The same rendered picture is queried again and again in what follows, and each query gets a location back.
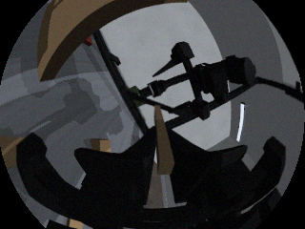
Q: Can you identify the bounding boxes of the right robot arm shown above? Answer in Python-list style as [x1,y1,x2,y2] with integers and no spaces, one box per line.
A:
[138,55,256,104]

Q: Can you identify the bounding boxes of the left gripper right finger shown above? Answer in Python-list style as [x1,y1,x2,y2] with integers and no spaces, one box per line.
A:
[166,126,248,204]

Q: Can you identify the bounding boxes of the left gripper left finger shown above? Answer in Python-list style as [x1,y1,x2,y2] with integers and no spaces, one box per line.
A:
[74,126,156,205]

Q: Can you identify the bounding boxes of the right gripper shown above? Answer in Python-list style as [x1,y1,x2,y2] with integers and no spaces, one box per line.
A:
[152,41,211,120]

